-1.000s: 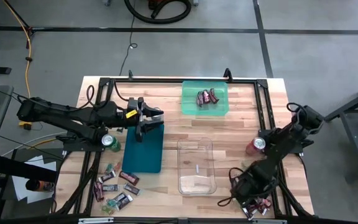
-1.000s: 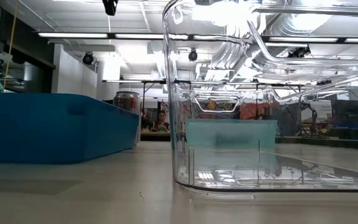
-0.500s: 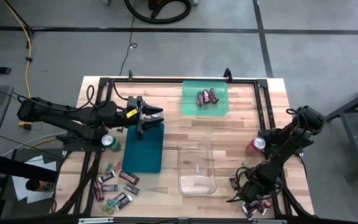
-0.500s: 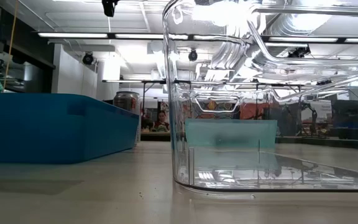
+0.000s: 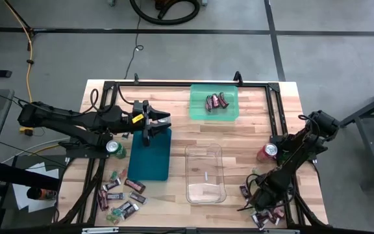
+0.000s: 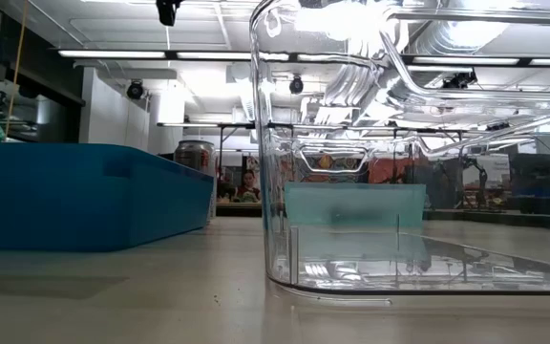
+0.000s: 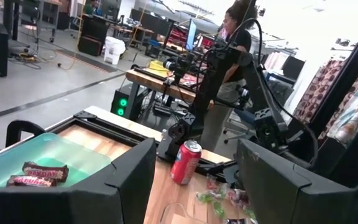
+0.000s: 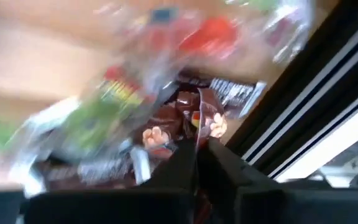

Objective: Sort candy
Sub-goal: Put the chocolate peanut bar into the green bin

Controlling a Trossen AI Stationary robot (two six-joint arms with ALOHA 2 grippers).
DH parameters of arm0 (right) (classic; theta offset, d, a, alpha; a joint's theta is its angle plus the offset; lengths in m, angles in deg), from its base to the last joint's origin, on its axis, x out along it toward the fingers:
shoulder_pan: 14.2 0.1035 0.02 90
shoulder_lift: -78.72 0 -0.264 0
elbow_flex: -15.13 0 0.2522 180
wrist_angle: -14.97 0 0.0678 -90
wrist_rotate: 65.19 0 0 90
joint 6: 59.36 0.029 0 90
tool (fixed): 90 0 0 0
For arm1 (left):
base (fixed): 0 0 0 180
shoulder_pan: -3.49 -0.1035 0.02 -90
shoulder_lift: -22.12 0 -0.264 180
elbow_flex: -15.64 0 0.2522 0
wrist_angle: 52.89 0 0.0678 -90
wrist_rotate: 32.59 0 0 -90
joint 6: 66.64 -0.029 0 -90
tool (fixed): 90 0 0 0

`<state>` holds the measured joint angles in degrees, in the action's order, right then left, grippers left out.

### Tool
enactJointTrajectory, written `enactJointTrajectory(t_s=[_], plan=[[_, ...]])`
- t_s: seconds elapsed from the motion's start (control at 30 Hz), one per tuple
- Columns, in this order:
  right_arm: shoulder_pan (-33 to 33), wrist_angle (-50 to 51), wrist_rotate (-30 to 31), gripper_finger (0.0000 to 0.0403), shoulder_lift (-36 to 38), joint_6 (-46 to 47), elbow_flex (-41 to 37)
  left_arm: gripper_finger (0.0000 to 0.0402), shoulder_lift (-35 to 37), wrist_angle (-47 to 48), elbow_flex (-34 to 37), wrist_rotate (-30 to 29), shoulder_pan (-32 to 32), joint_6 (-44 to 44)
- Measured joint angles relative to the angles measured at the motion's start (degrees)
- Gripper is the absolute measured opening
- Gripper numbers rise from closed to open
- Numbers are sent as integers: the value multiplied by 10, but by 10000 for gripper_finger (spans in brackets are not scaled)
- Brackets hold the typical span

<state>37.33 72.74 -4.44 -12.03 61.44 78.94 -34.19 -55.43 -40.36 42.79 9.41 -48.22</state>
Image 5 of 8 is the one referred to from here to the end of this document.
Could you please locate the dark blue plastic bin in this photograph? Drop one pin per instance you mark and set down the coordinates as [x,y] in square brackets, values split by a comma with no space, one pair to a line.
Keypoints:
[149,159]

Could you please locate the silver metal bracket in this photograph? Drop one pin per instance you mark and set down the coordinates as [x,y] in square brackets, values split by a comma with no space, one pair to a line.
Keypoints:
[100,230]

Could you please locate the black metal table frame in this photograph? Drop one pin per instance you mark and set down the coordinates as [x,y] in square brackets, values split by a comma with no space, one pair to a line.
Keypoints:
[174,84]

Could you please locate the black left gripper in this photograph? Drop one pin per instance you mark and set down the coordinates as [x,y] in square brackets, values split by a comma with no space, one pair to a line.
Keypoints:
[140,118]

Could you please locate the orange black bottle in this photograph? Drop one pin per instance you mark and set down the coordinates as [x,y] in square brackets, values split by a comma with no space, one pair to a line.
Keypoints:
[42,194]

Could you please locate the black metal stand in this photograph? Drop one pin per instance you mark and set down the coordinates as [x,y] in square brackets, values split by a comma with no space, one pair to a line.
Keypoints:
[370,152]

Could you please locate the green soda can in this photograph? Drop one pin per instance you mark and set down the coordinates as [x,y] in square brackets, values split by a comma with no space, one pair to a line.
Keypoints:
[112,146]

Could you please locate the clear plastic bin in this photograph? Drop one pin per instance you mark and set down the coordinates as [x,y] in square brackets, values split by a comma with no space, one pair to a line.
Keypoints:
[205,182]

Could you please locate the translucent green plastic bin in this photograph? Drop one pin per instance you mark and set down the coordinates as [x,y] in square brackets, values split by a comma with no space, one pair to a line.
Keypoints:
[203,110]

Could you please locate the black padded bar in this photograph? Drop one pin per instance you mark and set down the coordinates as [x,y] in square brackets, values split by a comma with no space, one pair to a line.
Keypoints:
[18,175]

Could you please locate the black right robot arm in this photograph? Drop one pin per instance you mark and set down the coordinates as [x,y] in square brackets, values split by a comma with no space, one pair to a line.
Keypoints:
[297,152]

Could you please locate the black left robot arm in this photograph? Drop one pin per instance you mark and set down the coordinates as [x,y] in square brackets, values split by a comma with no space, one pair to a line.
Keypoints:
[70,122]

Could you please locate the black table clamp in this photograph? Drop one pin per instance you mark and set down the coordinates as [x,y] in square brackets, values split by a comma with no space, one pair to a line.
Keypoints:
[136,78]
[238,77]

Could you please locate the white paper sheets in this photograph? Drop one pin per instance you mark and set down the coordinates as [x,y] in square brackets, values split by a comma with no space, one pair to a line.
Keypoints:
[19,195]

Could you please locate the black tripod leg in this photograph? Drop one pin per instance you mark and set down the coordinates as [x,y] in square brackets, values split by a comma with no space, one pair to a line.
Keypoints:
[17,14]

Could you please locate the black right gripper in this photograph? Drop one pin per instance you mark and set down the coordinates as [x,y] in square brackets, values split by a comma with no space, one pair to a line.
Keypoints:
[266,198]

